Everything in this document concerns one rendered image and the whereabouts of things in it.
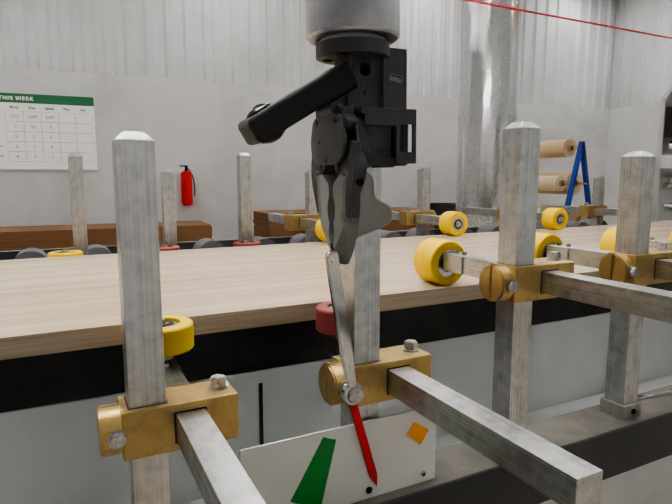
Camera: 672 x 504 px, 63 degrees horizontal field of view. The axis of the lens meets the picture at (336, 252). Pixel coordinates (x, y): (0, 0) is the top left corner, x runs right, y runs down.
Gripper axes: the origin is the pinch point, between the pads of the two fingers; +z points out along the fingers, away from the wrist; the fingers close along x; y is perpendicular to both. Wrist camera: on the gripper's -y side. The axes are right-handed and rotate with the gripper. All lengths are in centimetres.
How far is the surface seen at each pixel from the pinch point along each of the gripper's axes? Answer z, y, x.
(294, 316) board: 13.5, 5.9, 26.1
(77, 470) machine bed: 30.8, -25.0, 27.7
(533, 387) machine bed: 36, 58, 28
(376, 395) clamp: 18.6, 7.8, 5.3
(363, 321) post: 9.5, 6.5, 6.0
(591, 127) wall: -85, 884, 676
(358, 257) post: 1.9, 5.9, 6.1
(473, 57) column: -98, 282, 310
